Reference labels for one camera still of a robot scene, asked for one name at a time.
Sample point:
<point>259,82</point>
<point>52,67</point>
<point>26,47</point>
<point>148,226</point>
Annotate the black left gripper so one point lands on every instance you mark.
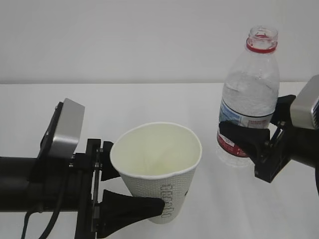
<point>116,211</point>

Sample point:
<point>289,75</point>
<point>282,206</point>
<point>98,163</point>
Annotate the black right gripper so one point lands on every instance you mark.
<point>241,141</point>

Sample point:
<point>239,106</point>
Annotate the clear water bottle red label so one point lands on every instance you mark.
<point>251,88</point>

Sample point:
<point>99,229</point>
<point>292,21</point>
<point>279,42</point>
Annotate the white paper cup green logo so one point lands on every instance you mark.
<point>158,160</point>

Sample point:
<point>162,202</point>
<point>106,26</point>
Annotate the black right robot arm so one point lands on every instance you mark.
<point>304,148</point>

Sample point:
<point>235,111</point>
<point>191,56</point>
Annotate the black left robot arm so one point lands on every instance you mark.
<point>72,185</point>

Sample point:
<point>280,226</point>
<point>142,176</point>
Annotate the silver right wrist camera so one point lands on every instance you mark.
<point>305,108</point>

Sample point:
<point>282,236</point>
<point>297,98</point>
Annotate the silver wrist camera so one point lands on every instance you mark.
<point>305,108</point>
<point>63,133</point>

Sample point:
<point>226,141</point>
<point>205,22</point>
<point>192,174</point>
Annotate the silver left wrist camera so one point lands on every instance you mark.
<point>63,133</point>

